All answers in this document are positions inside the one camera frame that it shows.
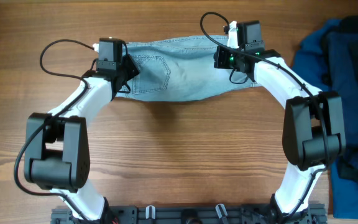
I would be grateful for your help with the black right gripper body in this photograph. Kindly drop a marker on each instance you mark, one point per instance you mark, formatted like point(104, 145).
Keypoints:
point(228, 58)

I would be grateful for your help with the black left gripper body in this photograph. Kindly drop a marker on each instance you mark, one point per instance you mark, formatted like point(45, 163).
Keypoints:
point(128, 68)

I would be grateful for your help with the light blue denim shorts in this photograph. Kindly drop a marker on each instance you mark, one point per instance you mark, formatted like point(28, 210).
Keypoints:
point(180, 69)

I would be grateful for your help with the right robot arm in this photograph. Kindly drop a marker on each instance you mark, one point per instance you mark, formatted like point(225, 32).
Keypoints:
point(313, 130)

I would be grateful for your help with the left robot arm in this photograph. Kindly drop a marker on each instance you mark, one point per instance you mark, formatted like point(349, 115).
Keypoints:
point(56, 152)

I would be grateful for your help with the dark navy garment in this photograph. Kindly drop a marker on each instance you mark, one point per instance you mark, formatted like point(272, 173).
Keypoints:
point(340, 49)

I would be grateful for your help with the blue cloth garment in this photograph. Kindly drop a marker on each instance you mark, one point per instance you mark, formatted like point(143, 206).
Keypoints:
point(311, 65)

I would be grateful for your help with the left white rail clip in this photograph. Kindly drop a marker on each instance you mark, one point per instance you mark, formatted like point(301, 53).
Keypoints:
point(150, 212)

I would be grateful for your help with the white rail clip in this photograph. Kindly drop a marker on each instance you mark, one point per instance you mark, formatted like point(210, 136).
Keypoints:
point(150, 212)
point(222, 213)

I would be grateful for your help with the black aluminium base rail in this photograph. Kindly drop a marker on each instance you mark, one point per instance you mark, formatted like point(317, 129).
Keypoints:
point(249, 213)

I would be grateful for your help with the right white rail clip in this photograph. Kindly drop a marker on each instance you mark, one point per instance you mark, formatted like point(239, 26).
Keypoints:
point(222, 213)

